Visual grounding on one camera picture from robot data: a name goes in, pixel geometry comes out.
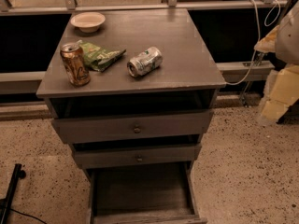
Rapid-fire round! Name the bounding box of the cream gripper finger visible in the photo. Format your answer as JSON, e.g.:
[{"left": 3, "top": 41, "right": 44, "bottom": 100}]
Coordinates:
[
  {"left": 254, "top": 25, "right": 279, "bottom": 53},
  {"left": 257, "top": 64, "right": 299, "bottom": 125}
]

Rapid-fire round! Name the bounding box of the orange soda can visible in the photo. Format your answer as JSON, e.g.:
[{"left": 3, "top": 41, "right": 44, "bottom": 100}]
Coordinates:
[{"left": 60, "top": 42, "right": 91, "bottom": 87}]

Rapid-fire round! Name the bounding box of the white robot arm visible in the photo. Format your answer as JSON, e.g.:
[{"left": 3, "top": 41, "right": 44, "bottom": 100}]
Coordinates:
[{"left": 254, "top": 1, "right": 299, "bottom": 125}]

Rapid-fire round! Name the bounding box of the grey top drawer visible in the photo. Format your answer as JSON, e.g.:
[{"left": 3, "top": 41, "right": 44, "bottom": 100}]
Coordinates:
[{"left": 52, "top": 109, "right": 213, "bottom": 144}]

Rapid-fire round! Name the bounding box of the silver green soda can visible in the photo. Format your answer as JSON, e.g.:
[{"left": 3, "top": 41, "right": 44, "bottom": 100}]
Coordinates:
[{"left": 127, "top": 47, "right": 163, "bottom": 77}]

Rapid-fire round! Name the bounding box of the grey wooden drawer cabinet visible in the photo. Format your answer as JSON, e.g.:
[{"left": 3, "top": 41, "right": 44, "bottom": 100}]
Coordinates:
[{"left": 36, "top": 7, "right": 227, "bottom": 224}]

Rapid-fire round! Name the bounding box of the grey open bottom drawer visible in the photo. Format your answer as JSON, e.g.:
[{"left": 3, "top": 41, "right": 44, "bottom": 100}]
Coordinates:
[{"left": 87, "top": 162, "right": 207, "bottom": 224}]

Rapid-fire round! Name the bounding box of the grey middle drawer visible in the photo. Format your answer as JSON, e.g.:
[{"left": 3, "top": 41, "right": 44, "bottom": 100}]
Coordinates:
[{"left": 73, "top": 143, "right": 201, "bottom": 169}]

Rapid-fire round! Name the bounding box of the green chip bag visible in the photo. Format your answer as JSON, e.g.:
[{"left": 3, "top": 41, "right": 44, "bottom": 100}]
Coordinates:
[{"left": 78, "top": 40, "right": 126, "bottom": 72}]

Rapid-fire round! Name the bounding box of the white paper bowl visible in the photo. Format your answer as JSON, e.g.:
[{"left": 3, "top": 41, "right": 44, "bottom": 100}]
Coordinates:
[{"left": 70, "top": 12, "right": 106, "bottom": 33}]

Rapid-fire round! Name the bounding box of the black stand base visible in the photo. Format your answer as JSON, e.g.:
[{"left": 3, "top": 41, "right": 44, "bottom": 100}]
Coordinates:
[{"left": 0, "top": 163, "right": 26, "bottom": 224}]

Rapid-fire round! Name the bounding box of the metal railing frame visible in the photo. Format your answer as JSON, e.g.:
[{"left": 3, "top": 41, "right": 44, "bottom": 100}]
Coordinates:
[{"left": 0, "top": 0, "right": 299, "bottom": 95}]

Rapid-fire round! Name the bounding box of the white hanging cable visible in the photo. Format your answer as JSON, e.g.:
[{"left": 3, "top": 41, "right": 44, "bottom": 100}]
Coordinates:
[{"left": 224, "top": 0, "right": 282, "bottom": 87}]

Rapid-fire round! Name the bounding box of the black floor cable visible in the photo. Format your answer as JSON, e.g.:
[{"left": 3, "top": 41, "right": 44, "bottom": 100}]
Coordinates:
[{"left": 8, "top": 207, "right": 49, "bottom": 224}]

